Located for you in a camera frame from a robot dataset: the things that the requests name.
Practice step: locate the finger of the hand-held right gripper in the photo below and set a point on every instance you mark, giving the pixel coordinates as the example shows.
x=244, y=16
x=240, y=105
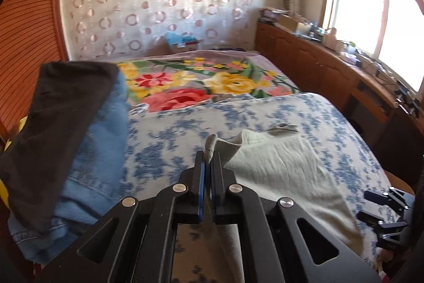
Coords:
x=381, y=223
x=387, y=197

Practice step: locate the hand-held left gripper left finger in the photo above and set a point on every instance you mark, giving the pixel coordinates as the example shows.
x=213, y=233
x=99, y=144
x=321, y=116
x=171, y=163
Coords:
x=200, y=190

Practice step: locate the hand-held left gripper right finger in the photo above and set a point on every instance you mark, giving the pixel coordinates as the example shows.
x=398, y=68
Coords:
x=215, y=193

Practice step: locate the khaki pants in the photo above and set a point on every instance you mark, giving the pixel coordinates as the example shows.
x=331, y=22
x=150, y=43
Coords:
x=281, y=163

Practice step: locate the blue floral bedsheet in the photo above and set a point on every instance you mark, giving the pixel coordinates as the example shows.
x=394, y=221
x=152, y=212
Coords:
x=172, y=143

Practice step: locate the blue jeans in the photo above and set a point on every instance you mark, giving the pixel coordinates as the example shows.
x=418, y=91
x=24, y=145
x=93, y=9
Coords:
x=99, y=153

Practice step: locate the colourful floral blanket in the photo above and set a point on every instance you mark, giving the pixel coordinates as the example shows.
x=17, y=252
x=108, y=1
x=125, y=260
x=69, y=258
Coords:
x=198, y=80

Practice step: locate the wooden cabinet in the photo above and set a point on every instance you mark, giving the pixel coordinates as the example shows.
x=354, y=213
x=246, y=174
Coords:
x=314, y=64

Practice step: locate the blue plastic bag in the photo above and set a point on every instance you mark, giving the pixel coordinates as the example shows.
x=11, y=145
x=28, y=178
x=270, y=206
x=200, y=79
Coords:
x=179, y=37

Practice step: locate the black cloth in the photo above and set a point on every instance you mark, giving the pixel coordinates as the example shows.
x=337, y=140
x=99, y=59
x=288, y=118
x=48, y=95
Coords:
x=49, y=124

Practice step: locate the white plastic jug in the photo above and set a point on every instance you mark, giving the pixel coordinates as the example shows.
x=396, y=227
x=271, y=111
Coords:
x=332, y=37

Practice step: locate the open cardboard box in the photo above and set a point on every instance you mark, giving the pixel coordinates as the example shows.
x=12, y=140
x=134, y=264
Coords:
x=293, y=23

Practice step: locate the stack of papers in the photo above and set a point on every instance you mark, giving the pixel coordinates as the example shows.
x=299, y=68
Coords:
x=273, y=13

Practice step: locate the yellow plush toy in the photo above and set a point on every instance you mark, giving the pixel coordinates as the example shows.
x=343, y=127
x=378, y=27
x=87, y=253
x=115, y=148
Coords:
x=20, y=127

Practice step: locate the hand fan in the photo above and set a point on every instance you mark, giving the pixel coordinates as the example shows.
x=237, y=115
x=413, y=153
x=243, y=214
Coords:
x=287, y=3

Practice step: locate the wooden slatted wardrobe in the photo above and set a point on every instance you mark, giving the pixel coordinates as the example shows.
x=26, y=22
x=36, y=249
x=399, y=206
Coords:
x=29, y=37

